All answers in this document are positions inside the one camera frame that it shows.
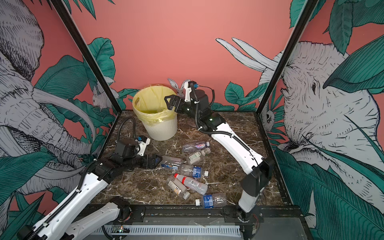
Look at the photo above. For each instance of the clear bottle blue label centre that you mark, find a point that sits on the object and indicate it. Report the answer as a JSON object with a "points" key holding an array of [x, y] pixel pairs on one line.
{"points": [[195, 172]]}

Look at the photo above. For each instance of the clear bottle blue cap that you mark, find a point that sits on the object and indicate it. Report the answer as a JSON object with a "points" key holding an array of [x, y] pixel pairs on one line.
{"points": [[172, 163]]}

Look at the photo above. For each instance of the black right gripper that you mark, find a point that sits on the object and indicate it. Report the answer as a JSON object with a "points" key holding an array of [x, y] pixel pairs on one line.
{"points": [[179, 100]]}

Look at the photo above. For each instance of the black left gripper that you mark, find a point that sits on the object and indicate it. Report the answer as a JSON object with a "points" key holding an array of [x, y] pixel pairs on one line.
{"points": [[154, 164]]}

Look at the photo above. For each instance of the clear bottle white label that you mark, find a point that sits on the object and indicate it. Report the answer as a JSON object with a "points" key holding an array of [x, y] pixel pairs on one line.
{"points": [[198, 156]]}

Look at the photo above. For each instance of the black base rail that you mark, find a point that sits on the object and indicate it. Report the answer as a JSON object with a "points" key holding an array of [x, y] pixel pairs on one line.
{"points": [[229, 213]]}

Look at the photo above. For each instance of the black corner frame post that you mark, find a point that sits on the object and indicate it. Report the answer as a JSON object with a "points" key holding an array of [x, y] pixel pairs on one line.
{"points": [[66, 18], [298, 30]]}

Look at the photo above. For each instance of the white ribbed waste bin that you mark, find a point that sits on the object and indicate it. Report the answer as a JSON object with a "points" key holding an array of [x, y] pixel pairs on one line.
{"points": [[162, 131]]}

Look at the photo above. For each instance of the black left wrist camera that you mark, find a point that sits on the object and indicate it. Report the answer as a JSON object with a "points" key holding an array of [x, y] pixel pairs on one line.
{"points": [[129, 148]]}

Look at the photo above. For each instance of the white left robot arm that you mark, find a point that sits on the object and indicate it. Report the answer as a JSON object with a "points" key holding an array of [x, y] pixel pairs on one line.
{"points": [[60, 224]]}

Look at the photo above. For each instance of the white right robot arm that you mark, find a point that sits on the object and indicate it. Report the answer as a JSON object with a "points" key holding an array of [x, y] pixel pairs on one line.
{"points": [[258, 169]]}

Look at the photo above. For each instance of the clear bottle purple label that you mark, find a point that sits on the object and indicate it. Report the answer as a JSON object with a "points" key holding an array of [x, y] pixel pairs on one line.
{"points": [[195, 146]]}

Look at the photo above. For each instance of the black left corner frame post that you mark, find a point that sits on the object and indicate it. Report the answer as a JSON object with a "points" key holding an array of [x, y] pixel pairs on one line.
{"points": [[66, 18]]}

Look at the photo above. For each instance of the clear bottle brown label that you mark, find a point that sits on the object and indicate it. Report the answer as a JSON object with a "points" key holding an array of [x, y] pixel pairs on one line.
{"points": [[177, 187]]}

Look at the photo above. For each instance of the white vented cable duct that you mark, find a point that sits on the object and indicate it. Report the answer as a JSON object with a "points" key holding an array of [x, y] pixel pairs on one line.
{"points": [[180, 230]]}

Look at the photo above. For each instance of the yellow plastic bin liner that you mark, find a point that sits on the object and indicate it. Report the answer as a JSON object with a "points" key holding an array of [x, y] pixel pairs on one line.
{"points": [[150, 106]]}

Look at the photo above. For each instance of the black right corner frame post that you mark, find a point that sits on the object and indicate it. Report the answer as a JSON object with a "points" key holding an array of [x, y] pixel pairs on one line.
{"points": [[298, 30]]}

